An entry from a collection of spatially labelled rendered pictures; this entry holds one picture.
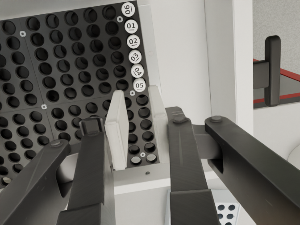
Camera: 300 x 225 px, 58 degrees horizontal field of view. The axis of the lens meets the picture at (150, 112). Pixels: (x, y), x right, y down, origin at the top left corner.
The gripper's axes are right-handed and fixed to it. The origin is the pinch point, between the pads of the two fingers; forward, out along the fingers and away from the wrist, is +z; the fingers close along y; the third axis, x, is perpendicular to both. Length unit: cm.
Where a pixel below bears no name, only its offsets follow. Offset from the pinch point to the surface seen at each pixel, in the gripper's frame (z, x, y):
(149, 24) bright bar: 15.4, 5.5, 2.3
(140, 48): 10.2, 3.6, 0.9
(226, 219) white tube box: 21.2, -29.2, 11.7
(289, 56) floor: 102, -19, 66
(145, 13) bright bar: 15.4, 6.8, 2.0
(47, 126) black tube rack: 10.1, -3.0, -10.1
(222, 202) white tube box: 21.0, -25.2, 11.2
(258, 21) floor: 101, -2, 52
